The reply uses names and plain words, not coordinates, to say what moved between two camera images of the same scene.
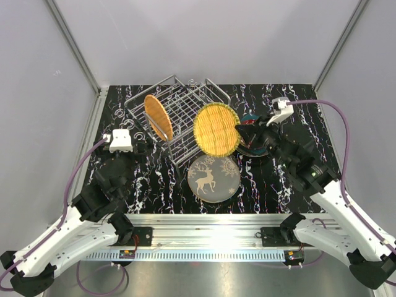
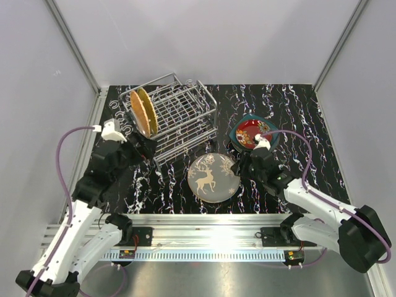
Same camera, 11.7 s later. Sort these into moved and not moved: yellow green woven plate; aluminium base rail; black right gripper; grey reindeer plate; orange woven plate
Moved: orange woven plate; black right gripper; yellow green woven plate
Not moved: aluminium base rail; grey reindeer plate
